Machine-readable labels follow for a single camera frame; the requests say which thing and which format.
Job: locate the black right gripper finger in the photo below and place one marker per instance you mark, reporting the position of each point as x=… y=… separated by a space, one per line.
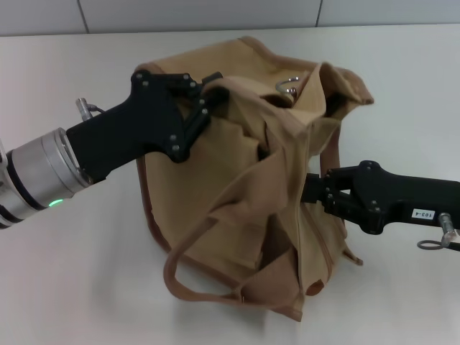
x=338 y=178
x=334 y=203

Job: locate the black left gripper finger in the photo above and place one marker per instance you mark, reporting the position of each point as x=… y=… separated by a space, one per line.
x=188 y=84
x=201 y=115

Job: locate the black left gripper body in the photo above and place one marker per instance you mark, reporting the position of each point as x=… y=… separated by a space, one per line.
x=136 y=122

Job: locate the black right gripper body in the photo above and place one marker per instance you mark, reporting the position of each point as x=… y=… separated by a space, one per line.
x=402 y=197

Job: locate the khaki canvas food bag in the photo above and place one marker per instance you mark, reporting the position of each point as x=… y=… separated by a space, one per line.
x=244 y=201

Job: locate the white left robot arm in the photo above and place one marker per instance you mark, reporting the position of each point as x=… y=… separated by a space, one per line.
x=36 y=179

